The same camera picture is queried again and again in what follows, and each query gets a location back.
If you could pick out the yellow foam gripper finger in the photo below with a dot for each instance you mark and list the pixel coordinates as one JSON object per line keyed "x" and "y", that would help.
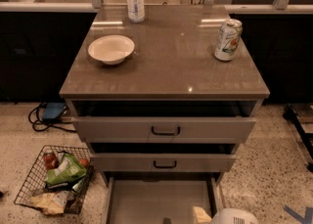
{"x": 200, "y": 216}

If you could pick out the grey bottom drawer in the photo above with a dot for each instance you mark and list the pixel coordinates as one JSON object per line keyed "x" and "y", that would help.
{"x": 159, "y": 202}

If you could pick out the grey drawer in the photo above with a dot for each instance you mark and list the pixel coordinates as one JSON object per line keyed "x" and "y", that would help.
{"x": 122, "y": 157}
{"x": 182, "y": 122}
{"x": 159, "y": 202}

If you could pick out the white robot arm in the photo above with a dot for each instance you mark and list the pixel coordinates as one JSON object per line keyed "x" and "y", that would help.
{"x": 224, "y": 216}

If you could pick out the grey drawer cabinet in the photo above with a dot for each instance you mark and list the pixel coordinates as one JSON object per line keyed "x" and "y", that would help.
{"x": 173, "y": 60}

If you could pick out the grey middle drawer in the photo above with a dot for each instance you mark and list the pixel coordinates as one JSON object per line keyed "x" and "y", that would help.
{"x": 122, "y": 157}

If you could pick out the grey top drawer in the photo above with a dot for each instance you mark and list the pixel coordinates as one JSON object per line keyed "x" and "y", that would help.
{"x": 182, "y": 122}

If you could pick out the blue floor tape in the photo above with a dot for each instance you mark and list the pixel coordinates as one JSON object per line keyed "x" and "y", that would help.
{"x": 307, "y": 218}

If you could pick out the red apple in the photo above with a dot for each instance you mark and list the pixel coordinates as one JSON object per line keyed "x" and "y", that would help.
{"x": 84, "y": 162}

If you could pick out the black metal stand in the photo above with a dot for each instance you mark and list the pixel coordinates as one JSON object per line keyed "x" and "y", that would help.
{"x": 301, "y": 116}

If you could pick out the green chip bag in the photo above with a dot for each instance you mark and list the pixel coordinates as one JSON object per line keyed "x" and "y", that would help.
{"x": 69, "y": 170}

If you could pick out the yellow snack bag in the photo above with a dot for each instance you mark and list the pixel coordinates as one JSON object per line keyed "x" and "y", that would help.
{"x": 51, "y": 203}

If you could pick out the white green soda can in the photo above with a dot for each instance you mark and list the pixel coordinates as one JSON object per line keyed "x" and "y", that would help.
{"x": 228, "y": 40}

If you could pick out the blue power box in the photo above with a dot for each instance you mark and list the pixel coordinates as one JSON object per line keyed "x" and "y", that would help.
{"x": 53, "y": 112}

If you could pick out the white ceramic bowl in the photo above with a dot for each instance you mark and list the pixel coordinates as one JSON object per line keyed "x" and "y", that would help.
{"x": 112, "y": 49}

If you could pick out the black wire basket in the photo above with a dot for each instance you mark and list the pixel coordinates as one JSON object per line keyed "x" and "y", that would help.
{"x": 35, "y": 184}

